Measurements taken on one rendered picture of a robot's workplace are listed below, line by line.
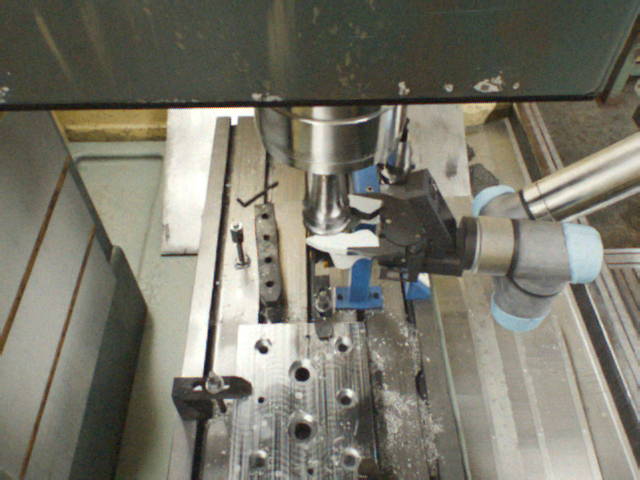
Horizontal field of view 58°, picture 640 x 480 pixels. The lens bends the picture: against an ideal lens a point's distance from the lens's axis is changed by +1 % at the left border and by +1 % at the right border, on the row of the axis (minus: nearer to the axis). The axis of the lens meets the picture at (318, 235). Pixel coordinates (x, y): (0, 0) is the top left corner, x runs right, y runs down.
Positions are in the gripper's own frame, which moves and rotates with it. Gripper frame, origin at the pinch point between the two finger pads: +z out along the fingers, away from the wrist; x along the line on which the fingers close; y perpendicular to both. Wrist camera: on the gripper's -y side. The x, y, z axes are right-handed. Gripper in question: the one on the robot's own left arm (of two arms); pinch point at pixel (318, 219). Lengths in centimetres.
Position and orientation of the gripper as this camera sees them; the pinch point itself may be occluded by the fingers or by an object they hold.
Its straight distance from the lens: 73.7
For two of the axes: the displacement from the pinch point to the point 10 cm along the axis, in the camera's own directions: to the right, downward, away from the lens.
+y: -0.1, 6.3, 7.8
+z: -9.9, -0.9, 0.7
